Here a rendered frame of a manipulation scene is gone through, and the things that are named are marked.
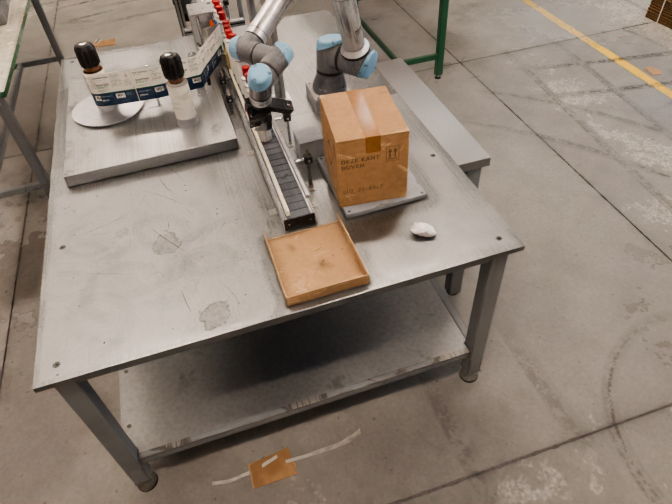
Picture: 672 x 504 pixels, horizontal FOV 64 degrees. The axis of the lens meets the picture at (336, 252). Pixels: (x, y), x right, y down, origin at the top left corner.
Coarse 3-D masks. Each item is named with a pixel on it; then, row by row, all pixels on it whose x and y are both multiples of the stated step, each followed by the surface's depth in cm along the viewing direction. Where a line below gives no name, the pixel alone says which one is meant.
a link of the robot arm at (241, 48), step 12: (276, 0) 179; (288, 0) 181; (264, 12) 178; (276, 12) 179; (252, 24) 178; (264, 24) 177; (276, 24) 181; (240, 36) 179; (252, 36) 176; (264, 36) 178; (228, 48) 179; (240, 48) 176; (252, 48) 174; (240, 60) 179
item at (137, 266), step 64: (64, 64) 282; (128, 64) 278; (64, 128) 237; (320, 128) 225; (64, 192) 204; (128, 192) 202; (192, 192) 200; (256, 192) 198; (320, 192) 196; (448, 192) 192; (64, 256) 180; (128, 256) 178; (192, 256) 176; (256, 256) 175; (384, 256) 171; (448, 256) 170; (64, 320) 160; (128, 320) 159; (192, 320) 158; (256, 320) 156; (64, 384) 147
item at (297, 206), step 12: (228, 72) 262; (252, 132) 223; (264, 144) 211; (276, 144) 210; (276, 156) 204; (276, 168) 199; (288, 168) 199; (288, 180) 194; (276, 192) 190; (288, 192) 189; (300, 192) 188; (288, 204) 184; (300, 204) 184; (288, 216) 180; (300, 216) 180
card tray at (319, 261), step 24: (288, 240) 178; (312, 240) 178; (336, 240) 177; (288, 264) 171; (312, 264) 170; (336, 264) 169; (360, 264) 167; (288, 288) 164; (312, 288) 163; (336, 288) 161
